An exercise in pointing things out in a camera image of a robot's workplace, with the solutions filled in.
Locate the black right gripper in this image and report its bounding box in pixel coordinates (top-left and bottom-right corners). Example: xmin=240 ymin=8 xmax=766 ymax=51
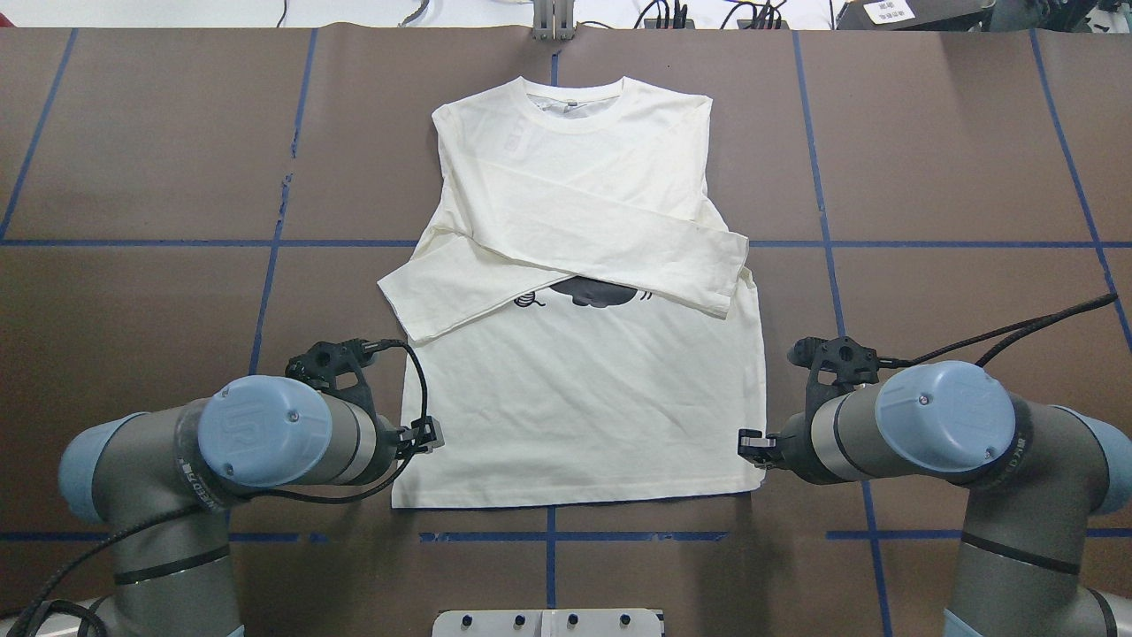
xmin=738 ymin=428 xmax=795 ymax=470

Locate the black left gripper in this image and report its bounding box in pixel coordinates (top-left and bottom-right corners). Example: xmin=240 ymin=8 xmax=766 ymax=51
xmin=394 ymin=416 xmax=441 ymax=460

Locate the cream long-sleeve cat shirt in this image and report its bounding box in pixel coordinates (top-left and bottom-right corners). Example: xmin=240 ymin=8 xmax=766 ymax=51
xmin=379 ymin=77 xmax=767 ymax=510

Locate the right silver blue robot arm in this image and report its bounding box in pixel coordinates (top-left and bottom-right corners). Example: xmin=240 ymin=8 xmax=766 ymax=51
xmin=737 ymin=360 xmax=1131 ymax=636

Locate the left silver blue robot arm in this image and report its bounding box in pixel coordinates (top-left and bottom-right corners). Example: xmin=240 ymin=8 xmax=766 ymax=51
xmin=5 ymin=375 xmax=441 ymax=636

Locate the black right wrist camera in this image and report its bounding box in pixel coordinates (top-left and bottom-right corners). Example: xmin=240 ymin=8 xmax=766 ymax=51
xmin=787 ymin=337 xmax=880 ymax=422

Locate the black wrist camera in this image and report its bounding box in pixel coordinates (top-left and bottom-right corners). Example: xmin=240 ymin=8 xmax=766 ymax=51
xmin=284 ymin=339 xmax=377 ymax=418
xmin=787 ymin=337 xmax=880 ymax=422

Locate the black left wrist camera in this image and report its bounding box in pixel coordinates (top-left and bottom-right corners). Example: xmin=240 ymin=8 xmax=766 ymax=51
xmin=284 ymin=339 xmax=377 ymax=418

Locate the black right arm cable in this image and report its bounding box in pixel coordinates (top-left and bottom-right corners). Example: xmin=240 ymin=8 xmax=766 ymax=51
xmin=876 ymin=293 xmax=1120 ymax=369

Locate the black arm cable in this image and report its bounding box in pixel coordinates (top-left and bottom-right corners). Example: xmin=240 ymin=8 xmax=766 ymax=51
xmin=876 ymin=293 xmax=1120 ymax=369
xmin=0 ymin=338 xmax=431 ymax=637

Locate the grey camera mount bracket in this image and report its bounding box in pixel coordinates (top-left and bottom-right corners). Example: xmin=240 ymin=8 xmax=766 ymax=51
xmin=532 ymin=0 xmax=577 ymax=42

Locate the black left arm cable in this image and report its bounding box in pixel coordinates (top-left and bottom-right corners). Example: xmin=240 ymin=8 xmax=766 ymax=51
xmin=0 ymin=338 xmax=431 ymax=637

